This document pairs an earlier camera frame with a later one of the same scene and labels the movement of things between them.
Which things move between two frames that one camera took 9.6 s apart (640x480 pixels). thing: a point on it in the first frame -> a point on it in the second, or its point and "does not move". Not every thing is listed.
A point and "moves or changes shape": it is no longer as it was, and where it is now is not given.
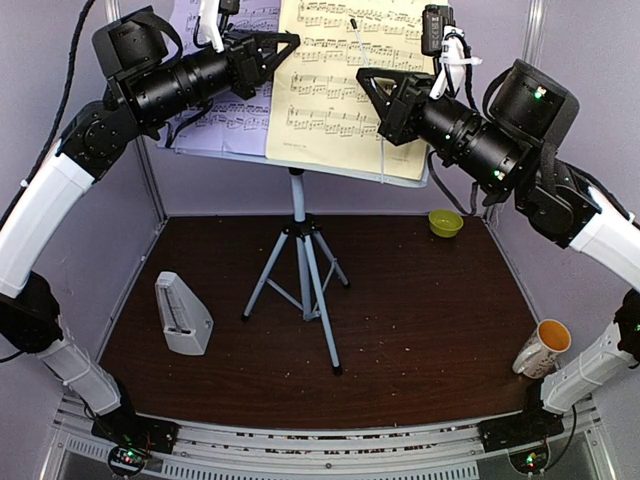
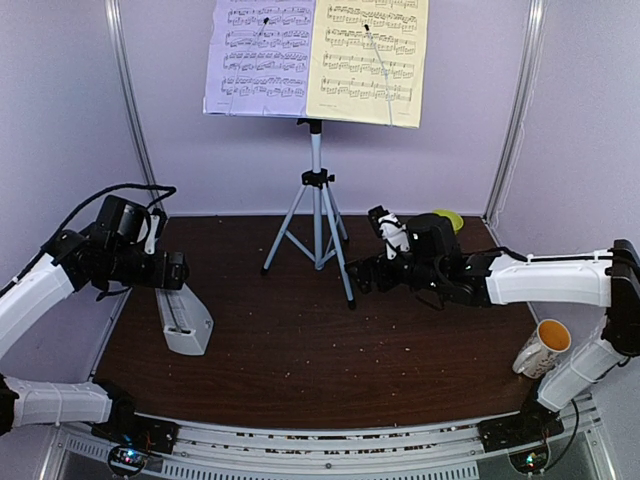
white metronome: (187, 326) does not move
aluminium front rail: (332, 450) does not move
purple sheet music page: (230, 123) moves or changes shape
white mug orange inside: (539, 355) does not move
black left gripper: (249, 68) -> (174, 278)
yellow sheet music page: (319, 112) moves or changes shape
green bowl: (445, 223) does not move
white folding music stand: (294, 277) -> (314, 225)
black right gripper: (398, 118) -> (364, 280)
